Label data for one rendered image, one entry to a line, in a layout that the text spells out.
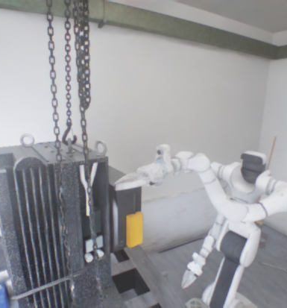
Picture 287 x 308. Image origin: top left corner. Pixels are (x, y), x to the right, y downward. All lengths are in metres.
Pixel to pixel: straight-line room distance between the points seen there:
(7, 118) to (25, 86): 0.30
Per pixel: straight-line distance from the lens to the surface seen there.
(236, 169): 1.33
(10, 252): 0.97
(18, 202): 0.88
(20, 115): 2.03
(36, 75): 2.04
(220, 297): 1.65
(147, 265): 1.77
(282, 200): 1.13
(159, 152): 0.77
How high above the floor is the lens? 1.84
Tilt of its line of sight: 14 degrees down
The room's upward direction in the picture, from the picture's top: 1 degrees clockwise
